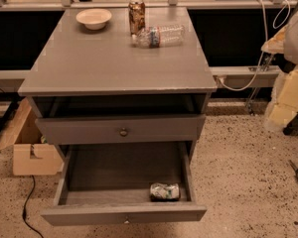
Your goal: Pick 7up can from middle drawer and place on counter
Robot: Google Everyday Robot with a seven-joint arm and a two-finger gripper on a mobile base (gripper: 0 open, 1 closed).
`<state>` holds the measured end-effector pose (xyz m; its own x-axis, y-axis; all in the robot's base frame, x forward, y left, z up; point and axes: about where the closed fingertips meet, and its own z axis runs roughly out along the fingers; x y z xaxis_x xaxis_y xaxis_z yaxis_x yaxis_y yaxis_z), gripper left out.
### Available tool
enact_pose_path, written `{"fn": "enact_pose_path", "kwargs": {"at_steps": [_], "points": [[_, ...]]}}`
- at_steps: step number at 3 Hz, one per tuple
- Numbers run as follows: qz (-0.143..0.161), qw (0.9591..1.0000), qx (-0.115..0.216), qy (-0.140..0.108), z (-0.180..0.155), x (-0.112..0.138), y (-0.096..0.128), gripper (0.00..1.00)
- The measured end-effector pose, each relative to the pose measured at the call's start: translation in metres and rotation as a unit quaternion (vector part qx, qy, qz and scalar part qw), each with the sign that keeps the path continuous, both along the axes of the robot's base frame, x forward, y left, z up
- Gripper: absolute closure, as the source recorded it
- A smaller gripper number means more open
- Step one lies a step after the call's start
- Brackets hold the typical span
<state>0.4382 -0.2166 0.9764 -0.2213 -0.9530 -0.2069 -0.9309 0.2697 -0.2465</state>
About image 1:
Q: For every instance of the green white 7up can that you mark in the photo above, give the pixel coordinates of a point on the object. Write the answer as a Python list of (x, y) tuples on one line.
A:
[(164, 192)]

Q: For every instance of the grey wooden drawer cabinet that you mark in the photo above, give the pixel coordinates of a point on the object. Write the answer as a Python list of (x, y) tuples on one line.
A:
[(81, 73)]

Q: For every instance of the metal stand pole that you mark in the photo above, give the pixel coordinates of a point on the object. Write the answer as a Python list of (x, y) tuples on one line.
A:
[(257, 83)]

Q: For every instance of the cardboard box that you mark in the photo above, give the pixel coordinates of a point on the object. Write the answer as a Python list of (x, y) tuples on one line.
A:
[(31, 156)]

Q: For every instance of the brown gold soda can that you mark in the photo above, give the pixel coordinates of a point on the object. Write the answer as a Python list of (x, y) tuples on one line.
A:
[(136, 10)]

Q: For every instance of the open grey middle drawer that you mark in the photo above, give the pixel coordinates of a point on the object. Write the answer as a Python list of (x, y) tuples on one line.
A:
[(110, 184)]

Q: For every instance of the clear plastic water bottle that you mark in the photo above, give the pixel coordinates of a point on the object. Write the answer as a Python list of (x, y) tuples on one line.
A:
[(159, 37)]

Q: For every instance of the closed grey upper drawer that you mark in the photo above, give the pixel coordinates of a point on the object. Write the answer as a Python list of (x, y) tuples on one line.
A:
[(122, 129)]

